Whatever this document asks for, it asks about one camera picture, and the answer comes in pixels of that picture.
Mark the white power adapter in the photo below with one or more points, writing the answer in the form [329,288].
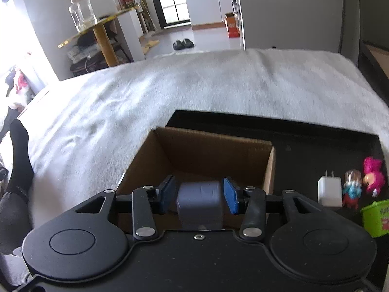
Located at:
[330,191]

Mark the white fuzzy blanket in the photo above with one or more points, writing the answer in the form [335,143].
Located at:
[85,131]

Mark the blue red toy figure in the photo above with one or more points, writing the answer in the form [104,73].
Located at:
[352,189]

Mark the orange cardboard box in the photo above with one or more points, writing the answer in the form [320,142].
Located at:
[231,25]

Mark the gold round side table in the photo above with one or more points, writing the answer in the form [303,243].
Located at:
[101,37]

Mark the dark bed frame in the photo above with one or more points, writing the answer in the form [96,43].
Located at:
[374,36]

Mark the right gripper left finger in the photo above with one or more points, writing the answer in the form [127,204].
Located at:
[148,201]

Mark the brown cardboard box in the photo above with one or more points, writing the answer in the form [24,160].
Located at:
[192,156]

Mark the white kitchen cabinet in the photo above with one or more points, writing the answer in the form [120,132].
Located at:
[208,13]

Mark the green plastic container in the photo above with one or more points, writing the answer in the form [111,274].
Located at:
[376,218]

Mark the black slippers pair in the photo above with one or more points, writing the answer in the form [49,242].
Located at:
[184,44]

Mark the grey blue cube box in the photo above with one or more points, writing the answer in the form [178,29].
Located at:
[200,205]

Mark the person's leg black sock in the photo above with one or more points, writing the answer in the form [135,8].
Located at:
[15,218]

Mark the pink toy figure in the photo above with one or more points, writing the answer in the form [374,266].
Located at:
[373,178]

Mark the black tray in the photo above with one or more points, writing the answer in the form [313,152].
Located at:
[304,152]

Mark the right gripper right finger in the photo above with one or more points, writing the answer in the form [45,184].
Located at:
[248,202]

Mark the clear glass jar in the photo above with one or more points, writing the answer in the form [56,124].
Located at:
[82,14]

